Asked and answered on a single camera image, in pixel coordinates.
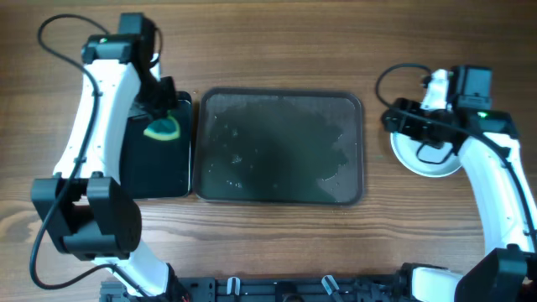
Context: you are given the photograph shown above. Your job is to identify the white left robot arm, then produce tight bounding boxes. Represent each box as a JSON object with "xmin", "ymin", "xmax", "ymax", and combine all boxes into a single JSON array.
[{"xmin": 31, "ymin": 13, "xmax": 177, "ymax": 301}]

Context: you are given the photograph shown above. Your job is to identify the black water tray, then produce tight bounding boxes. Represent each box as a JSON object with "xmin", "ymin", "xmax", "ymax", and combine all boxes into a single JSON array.
[{"xmin": 120, "ymin": 91, "xmax": 193, "ymax": 199}]

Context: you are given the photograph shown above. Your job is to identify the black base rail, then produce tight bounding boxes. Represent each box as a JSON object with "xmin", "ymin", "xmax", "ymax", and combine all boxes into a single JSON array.
[{"xmin": 99, "ymin": 274, "xmax": 415, "ymax": 302}]

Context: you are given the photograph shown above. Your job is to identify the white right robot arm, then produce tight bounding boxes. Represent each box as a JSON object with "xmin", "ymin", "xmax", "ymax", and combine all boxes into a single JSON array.
[{"xmin": 379, "ymin": 63, "xmax": 536, "ymax": 301}]

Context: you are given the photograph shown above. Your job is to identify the white plate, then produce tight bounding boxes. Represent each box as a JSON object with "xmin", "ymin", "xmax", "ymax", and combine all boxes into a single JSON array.
[{"xmin": 390, "ymin": 133, "xmax": 461, "ymax": 178}]

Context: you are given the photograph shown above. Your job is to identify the dark grey serving tray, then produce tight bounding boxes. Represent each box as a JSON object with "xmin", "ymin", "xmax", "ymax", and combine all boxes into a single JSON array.
[{"xmin": 192, "ymin": 87, "xmax": 366, "ymax": 206}]

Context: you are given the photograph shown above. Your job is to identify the green and yellow sponge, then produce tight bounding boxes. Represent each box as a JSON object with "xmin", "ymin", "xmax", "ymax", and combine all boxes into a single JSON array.
[{"xmin": 143, "ymin": 115, "xmax": 180, "ymax": 141}]

